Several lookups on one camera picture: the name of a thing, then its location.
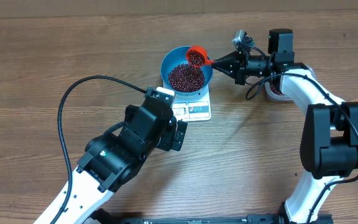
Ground red beans in bowl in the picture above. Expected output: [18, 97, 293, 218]
[168, 63, 205, 93]

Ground red beans in scoop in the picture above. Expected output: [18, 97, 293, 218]
[187, 50, 205, 67]

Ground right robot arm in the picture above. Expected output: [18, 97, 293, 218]
[212, 29, 358, 223]

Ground blue bowl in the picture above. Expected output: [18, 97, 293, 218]
[160, 46, 213, 91]

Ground orange measuring scoop blue handle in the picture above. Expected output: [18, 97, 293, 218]
[185, 45, 214, 67]

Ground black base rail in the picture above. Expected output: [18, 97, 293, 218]
[85, 207, 334, 224]

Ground white kitchen scale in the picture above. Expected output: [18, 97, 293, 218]
[172, 85, 211, 122]

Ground clear plastic container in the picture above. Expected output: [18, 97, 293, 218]
[264, 82, 291, 101]

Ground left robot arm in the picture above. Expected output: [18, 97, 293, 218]
[36, 90, 187, 223]

